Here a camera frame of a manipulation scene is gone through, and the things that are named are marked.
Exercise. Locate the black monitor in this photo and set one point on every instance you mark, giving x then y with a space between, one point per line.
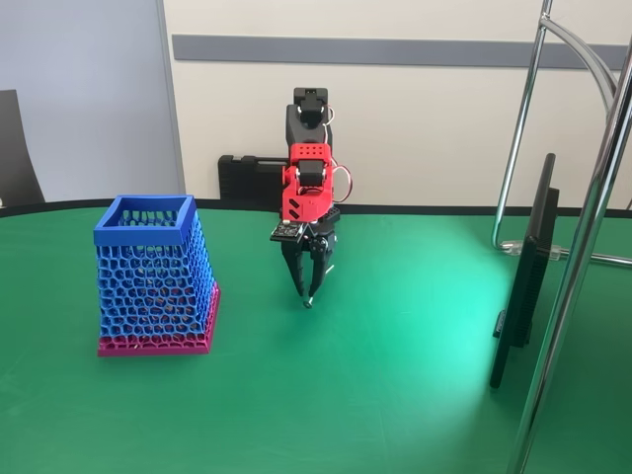
523 296

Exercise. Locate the green table cloth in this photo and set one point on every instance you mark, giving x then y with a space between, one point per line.
345 370

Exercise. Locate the grey wall rail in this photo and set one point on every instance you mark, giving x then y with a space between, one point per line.
345 52

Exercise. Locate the black chair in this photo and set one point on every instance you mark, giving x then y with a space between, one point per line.
15 163

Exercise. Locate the chrome tube stand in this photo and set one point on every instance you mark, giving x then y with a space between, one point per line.
569 306

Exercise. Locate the blue and magenta mesh basket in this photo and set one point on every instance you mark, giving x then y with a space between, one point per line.
143 237

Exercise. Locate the black plastic case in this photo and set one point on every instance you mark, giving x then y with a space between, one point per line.
247 178

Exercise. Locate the small camera on black mount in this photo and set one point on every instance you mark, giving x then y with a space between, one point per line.
287 231

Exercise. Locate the black perforated arm base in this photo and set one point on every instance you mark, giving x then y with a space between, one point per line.
333 217

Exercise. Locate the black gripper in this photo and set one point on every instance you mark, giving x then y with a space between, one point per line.
312 247

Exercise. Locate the clear plastic clip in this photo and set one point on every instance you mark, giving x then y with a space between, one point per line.
512 246
557 253

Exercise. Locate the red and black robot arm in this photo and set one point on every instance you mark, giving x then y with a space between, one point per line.
306 153

